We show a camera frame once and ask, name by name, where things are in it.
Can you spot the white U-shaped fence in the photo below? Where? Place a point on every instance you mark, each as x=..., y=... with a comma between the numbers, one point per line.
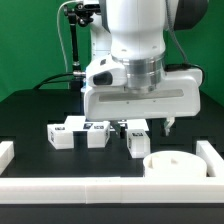
x=110, y=190

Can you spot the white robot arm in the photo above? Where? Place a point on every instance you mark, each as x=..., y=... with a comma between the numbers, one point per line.
x=136, y=27

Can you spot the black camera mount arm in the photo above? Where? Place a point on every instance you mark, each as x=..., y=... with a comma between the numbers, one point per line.
x=80, y=14

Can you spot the white marker base plate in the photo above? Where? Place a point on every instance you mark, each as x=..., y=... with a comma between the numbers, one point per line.
x=80, y=123

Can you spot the white round stool seat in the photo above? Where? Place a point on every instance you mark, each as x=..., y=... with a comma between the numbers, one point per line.
x=174, y=164

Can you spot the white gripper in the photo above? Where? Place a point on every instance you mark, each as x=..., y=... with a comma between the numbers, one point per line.
x=139, y=89

